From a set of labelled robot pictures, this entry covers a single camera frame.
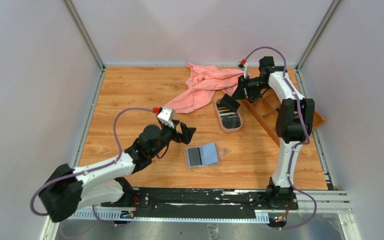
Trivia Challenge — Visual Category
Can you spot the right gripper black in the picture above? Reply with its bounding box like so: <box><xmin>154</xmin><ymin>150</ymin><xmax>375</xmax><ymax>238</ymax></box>
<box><xmin>231</xmin><ymin>73</ymin><xmax>271</xmax><ymax>101</ymax></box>

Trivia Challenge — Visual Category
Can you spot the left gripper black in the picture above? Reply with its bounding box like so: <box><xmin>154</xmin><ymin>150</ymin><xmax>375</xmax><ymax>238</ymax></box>
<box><xmin>150</xmin><ymin>119</ymin><xmax>196</xmax><ymax>157</ymax></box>

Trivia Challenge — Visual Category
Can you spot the black credit card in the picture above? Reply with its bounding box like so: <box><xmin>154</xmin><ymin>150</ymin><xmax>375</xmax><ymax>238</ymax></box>
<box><xmin>186</xmin><ymin>147</ymin><xmax>202</xmax><ymax>167</ymax></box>
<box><xmin>219</xmin><ymin>93</ymin><xmax>241</xmax><ymax>113</ymax></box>

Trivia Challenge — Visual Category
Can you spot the pink card holder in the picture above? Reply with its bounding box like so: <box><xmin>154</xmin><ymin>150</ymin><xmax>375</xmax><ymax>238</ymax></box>
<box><xmin>184</xmin><ymin>142</ymin><xmax>228</xmax><ymax>169</ymax></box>

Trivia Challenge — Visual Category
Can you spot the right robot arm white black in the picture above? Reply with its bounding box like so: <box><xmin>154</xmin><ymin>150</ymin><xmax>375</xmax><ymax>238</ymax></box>
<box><xmin>232</xmin><ymin>56</ymin><xmax>315</xmax><ymax>209</ymax></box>

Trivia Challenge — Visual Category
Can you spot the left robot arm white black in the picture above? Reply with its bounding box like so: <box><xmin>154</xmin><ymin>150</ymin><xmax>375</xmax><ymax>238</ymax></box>
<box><xmin>37</xmin><ymin>120</ymin><xmax>197</xmax><ymax>223</ymax></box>

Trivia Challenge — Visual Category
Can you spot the pink oval card tray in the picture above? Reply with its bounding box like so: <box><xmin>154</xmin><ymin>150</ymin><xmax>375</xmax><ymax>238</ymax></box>
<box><xmin>214</xmin><ymin>98</ymin><xmax>243</xmax><ymax>134</ymax></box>

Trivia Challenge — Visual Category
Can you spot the brown divided wooden tray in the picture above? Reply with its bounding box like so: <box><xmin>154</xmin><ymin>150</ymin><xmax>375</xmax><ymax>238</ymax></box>
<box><xmin>239</xmin><ymin>86</ymin><xmax>326</xmax><ymax>147</ymax></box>

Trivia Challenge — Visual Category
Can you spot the pink cloth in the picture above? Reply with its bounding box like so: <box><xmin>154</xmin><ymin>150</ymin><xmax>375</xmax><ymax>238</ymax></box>
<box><xmin>165</xmin><ymin>63</ymin><xmax>243</xmax><ymax>114</ymax></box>

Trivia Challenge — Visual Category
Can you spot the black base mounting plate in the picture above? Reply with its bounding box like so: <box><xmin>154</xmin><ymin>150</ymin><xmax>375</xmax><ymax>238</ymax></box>
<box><xmin>101</xmin><ymin>187</ymin><xmax>299</xmax><ymax>220</ymax></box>

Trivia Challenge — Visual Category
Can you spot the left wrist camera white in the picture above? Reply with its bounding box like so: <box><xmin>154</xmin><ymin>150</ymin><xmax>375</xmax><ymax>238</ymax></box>
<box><xmin>156</xmin><ymin>106</ymin><xmax>176</xmax><ymax>129</ymax></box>

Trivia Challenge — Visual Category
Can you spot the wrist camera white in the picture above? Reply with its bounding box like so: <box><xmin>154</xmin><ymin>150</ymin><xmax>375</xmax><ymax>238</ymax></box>
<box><xmin>236</xmin><ymin>59</ymin><xmax>249</xmax><ymax>79</ymax></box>
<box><xmin>156</xmin><ymin>106</ymin><xmax>176</xmax><ymax>129</ymax></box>

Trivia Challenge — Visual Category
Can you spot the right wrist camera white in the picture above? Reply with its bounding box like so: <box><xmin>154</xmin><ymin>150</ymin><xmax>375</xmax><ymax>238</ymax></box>
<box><xmin>236</xmin><ymin>59</ymin><xmax>249</xmax><ymax>79</ymax></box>

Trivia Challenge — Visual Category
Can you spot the aluminium rail frame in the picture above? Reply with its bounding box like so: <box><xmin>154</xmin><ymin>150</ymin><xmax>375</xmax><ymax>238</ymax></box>
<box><xmin>41</xmin><ymin>185</ymin><xmax>362</xmax><ymax>240</ymax></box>

